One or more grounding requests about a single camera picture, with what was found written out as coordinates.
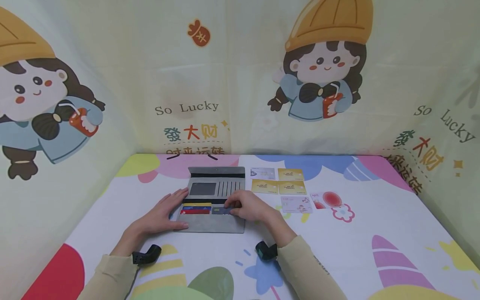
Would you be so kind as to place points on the person's right hand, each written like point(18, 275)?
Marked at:
point(253, 206)

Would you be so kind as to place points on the person's left hand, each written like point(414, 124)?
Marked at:
point(159, 216)

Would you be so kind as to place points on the person's left thumb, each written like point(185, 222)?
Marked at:
point(179, 226)

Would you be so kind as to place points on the person's right fingers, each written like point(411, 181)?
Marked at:
point(234, 203)

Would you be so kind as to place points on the person's left fingers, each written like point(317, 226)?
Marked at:
point(174, 199)

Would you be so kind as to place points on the dark blue card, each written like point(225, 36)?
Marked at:
point(219, 211)

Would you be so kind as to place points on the grey card wallet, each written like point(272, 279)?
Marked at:
point(217, 224)

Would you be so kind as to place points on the person's left forearm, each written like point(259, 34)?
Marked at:
point(112, 271)

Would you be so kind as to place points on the person's right forearm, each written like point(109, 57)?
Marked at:
point(307, 266)

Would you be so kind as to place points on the yellow card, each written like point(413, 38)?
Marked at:
point(197, 204)

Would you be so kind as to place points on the gold card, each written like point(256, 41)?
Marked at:
point(290, 174)
point(292, 188)
point(264, 186)

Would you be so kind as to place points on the silver white card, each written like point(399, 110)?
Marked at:
point(263, 173)

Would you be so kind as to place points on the black wrist band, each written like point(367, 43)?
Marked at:
point(267, 251)
point(147, 255)

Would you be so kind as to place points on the white floral card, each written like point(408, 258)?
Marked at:
point(296, 204)

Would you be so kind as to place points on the white card with red circle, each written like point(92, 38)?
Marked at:
point(326, 200)

